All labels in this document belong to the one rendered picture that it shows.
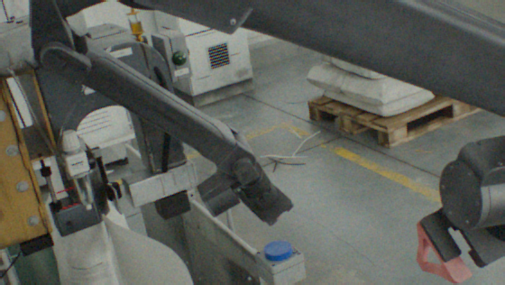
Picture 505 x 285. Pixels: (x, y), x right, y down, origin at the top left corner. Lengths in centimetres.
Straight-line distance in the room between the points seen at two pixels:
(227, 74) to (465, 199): 471
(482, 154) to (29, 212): 92
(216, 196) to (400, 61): 82
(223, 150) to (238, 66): 414
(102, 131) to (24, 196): 294
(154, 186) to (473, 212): 88
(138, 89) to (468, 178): 61
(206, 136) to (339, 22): 74
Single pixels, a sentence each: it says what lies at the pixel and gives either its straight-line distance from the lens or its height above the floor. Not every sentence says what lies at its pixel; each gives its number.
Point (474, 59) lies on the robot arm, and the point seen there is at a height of 145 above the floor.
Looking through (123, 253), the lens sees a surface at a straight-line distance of 123.
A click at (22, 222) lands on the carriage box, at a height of 106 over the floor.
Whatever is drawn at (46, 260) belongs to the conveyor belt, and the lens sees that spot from 261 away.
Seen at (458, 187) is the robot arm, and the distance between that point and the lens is 55.
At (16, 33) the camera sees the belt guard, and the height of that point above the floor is 141.
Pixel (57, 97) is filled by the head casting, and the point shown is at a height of 128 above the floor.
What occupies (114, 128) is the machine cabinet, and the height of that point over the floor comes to 28.
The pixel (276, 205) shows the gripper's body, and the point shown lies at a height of 99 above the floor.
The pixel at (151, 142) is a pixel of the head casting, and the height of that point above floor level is 113.
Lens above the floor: 158
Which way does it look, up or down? 22 degrees down
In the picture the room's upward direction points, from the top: 10 degrees counter-clockwise
